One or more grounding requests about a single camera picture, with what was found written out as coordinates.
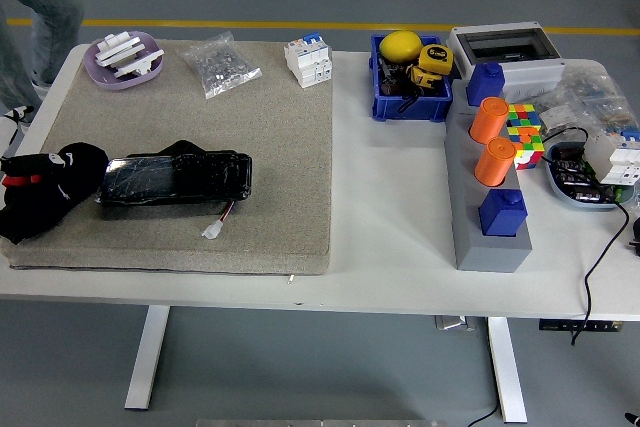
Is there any black desk control panel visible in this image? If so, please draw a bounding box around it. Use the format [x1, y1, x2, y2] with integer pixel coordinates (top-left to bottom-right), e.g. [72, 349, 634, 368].
[538, 319, 625, 334]

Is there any white table leg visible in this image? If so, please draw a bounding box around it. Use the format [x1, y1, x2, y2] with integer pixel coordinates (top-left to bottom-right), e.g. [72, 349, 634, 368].
[123, 305, 171, 411]
[487, 316, 529, 424]

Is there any grey block holder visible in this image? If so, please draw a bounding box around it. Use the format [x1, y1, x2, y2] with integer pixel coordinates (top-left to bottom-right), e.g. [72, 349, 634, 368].
[444, 95, 534, 274]

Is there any light blue tray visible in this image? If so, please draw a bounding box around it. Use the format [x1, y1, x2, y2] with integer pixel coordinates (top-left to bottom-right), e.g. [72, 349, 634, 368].
[544, 141, 639, 211]

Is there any blue block with knob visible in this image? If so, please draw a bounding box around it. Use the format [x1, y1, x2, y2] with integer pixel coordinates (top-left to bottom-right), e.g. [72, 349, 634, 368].
[465, 61, 507, 108]
[478, 188, 529, 238]

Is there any white circuit breaker module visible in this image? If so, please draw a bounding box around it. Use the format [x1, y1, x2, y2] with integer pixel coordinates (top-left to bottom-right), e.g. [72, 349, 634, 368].
[583, 127, 640, 186]

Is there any orange cylinder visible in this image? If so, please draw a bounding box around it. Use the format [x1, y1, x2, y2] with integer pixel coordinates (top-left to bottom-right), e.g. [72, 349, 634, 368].
[469, 96, 510, 145]
[473, 136, 518, 187]

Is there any colourful puzzle cube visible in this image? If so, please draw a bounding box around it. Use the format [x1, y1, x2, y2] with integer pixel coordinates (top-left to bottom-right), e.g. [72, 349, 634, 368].
[505, 103, 546, 171]

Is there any small clear bag white label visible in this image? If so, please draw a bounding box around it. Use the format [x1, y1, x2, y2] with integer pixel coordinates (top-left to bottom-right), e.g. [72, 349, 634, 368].
[538, 104, 584, 133]

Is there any large clear bag of parts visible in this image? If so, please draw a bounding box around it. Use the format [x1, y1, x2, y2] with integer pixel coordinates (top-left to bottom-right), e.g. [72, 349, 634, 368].
[503, 64, 640, 148]

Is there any blue plastic bin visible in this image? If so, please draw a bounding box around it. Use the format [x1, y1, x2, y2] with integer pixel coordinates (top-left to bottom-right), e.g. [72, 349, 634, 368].
[369, 34, 454, 123]

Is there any yellow black tape measure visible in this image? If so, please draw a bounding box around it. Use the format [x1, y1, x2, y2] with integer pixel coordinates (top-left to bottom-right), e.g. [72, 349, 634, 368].
[405, 64, 444, 94]

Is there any yellow round tape measure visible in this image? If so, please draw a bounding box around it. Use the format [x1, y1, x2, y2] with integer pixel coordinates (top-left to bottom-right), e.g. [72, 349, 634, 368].
[417, 44, 455, 74]

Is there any dark brown tool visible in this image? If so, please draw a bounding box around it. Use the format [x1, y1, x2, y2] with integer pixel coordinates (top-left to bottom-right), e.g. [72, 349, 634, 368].
[377, 57, 409, 97]

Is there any grey-brown mat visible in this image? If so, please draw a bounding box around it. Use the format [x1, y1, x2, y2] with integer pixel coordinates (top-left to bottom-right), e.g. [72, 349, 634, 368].
[0, 39, 335, 277]

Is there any yellow ball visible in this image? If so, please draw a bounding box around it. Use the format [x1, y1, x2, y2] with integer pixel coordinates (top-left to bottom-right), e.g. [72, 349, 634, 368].
[378, 30, 424, 64]

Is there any clear bag of screws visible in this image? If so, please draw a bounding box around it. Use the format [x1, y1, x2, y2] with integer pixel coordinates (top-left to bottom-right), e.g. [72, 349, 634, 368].
[177, 31, 264, 101]

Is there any white plastic clip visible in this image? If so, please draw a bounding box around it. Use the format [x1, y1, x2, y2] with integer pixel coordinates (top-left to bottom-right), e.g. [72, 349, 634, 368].
[94, 32, 142, 68]
[113, 48, 166, 80]

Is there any purple plastic tray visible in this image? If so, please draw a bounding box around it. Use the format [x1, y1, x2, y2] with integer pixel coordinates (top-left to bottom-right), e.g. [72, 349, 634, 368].
[82, 30, 166, 93]

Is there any black floor cable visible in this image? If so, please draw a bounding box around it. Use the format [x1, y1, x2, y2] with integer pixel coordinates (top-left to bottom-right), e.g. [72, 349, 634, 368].
[466, 404, 501, 427]

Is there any black power cable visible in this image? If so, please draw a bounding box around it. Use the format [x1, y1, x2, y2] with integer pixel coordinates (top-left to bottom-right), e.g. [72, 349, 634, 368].
[541, 125, 632, 347]

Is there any silver metal bracket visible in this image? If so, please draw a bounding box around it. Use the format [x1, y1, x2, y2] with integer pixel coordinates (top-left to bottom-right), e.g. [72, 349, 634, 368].
[433, 315, 478, 332]

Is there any grey white enclosure box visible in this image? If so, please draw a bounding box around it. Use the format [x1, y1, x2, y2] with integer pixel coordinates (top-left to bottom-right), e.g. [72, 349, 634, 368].
[446, 21, 567, 99]

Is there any white connector with red wires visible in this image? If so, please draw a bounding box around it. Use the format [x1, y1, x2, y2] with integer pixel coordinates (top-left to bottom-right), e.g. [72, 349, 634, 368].
[201, 199, 237, 240]

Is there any white circuit breaker blue switch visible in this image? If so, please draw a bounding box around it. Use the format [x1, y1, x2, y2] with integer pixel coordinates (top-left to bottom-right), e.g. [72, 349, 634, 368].
[283, 31, 334, 90]

